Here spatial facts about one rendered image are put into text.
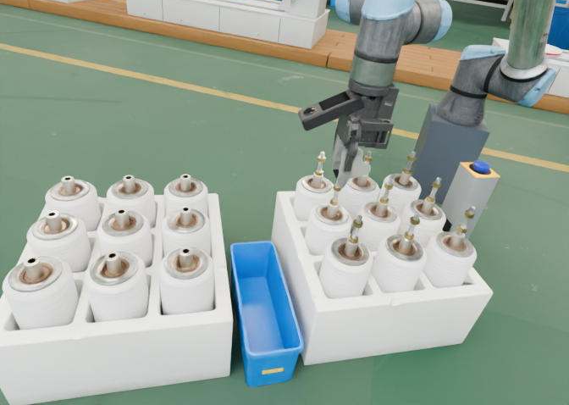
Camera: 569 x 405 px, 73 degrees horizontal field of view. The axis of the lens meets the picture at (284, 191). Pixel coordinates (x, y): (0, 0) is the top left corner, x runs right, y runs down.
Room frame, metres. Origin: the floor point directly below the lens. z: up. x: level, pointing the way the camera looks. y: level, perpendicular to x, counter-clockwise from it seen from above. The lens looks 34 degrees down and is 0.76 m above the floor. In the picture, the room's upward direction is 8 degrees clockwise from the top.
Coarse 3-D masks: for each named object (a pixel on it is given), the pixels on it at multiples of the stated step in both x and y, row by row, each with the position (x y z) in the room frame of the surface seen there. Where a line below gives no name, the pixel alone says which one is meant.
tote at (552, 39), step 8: (560, 8) 5.07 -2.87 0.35; (568, 8) 5.06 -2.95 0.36; (560, 16) 4.61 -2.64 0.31; (568, 16) 4.60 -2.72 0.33; (552, 24) 4.62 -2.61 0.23; (560, 24) 4.61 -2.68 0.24; (568, 24) 4.60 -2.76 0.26; (552, 32) 4.62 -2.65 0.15; (560, 32) 4.61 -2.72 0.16; (568, 32) 4.60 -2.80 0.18; (552, 40) 4.62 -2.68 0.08; (560, 40) 4.61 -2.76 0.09; (568, 40) 4.60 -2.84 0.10; (560, 48) 4.60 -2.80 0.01; (568, 48) 4.59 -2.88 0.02
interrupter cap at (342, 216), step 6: (324, 204) 0.71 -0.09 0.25; (318, 210) 0.68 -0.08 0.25; (324, 210) 0.69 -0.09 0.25; (342, 210) 0.69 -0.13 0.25; (318, 216) 0.66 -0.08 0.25; (324, 216) 0.66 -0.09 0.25; (336, 216) 0.67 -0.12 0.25; (342, 216) 0.67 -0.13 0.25; (348, 216) 0.67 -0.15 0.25; (324, 222) 0.64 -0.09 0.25; (330, 222) 0.64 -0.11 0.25; (336, 222) 0.65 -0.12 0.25; (342, 222) 0.65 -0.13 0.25
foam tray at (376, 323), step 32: (288, 192) 0.84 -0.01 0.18; (288, 224) 0.71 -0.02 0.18; (352, 224) 0.75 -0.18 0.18; (288, 256) 0.67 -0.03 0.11; (320, 256) 0.62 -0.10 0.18; (288, 288) 0.63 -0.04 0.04; (320, 288) 0.52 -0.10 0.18; (416, 288) 0.59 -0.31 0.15; (448, 288) 0.57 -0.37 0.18; (480, 288) 0.58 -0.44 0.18; (320, 320) 0.47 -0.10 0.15; (352, 320) 0.49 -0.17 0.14; (384, 320) 0.51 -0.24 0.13; (416, 320) 0.53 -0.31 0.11; (448, 320) 0.56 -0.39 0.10; (320, 352) 0.48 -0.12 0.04; (352, 352) 0.50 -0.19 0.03; (384, 352) 0.52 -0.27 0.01
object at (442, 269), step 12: (432, 240) 0.64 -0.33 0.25; (432, 252) 0.62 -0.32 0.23; (444, 252) 0.60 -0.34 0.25; (432, 264) 0.60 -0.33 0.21; (444, 264) 0.59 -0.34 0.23; (456, 264) 0.58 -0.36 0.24; (468, 264) 0.59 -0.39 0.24; (432, 276) 0.60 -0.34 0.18; (444, 276) 0.59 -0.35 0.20; (456, 276) 0.58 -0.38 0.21
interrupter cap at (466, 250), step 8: (448, 232) 0.66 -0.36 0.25; (440, 240) 0.64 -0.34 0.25; (448, 240) 0.64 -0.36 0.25; (464, 240) 0.65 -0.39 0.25; (448, 248) 0.61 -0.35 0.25; (456, 248) 0.62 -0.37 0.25; (464, 248) 0.62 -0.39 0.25; (472, 248) 0.62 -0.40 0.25; (456, 256) 0.59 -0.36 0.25; (464, 256) 0.59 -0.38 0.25
